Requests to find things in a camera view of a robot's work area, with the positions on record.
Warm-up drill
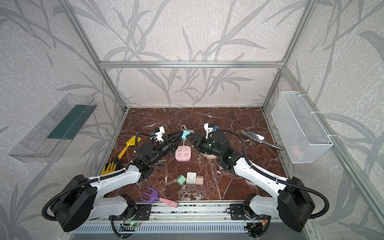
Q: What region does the white wire mesh basket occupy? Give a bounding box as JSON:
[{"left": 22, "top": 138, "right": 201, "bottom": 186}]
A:
[{"left": 272, "top": 91, "right": 334, "bottom": 164}]

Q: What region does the yellow toy shovel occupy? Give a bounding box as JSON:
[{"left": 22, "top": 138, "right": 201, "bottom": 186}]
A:
[{"left": 118, "top": 136, "right": 136, "bottom": 160}]

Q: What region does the aluminium frame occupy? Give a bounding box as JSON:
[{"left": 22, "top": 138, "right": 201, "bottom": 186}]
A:
[{"left": 59, "top": 1, "right": 384, "bottom": 225}]

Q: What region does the pink charger plug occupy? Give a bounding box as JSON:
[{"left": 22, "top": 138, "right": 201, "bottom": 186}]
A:
[{"left": 196, "top": 176, "right": 204, "bottom": 185}]

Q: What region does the clear plastic wall bin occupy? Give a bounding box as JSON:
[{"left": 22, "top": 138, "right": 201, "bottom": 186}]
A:
[{"left": 9, "top": 94, "right": 98, "bottom": 163}]

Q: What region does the teal USB charger plug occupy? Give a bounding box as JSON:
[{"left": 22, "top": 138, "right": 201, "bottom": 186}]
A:
[{"left": 182, "top": 131, "right": 191, "bottom": 141}]

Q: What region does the silver metal garden trowel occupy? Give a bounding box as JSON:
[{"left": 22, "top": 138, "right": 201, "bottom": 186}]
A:
[{"left": 241, "top": 131, "right": 284, "bottom": 151}]

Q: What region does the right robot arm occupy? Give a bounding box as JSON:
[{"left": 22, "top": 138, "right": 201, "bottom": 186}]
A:
[{"left": 186, "top": 130, "right": 330, "bottom": 232}]

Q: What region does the yellow black garden rake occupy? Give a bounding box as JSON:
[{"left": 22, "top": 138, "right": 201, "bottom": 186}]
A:
[{"left": 101, "top": 158, "right": 121, "bottom": 176}]

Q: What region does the beige round power strip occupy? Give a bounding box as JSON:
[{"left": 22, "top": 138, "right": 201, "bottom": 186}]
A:
[{"left": 204, "top": 153, "right": 218, "bottom": 160}]

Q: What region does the white USB charger plug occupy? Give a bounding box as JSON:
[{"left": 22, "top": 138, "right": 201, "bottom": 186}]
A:
[{"left": 186, "top": 172, "right": 197, "bottom": 185}]

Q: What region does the pink square power strip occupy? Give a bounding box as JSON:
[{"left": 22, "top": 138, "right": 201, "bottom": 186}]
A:
[{"left": 174, "top": 124, "right": 197, "bottom": 163}]

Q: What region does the pink object in basket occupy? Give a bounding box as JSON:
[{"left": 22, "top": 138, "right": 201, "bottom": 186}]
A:
[{"left": 291, "top": 145, "right": 304, "bottom": 159}]

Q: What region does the light green charger plug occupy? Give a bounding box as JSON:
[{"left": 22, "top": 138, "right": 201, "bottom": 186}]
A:
[{"left": 177, "top": 174, "right": 187, "bottom": 186}]

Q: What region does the purple pink garden fork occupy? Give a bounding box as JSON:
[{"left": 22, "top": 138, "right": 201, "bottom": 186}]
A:
[{"left": 140, "top": 187, "right": 179, "bottom": 208}]

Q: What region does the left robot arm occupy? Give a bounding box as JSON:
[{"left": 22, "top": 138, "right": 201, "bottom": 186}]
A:
[{"left": 42, "top": 132, "right": 183, "bottom": 232}]

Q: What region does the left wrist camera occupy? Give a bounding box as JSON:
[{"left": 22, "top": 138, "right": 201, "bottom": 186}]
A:
[{"left": 152, "top": 126, "right": 165, "bottom": 143}]

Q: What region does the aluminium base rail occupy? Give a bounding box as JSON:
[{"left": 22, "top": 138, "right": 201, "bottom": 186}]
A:
[{"left": 68, "top": 200, "right": 319, "bottom": 235}]

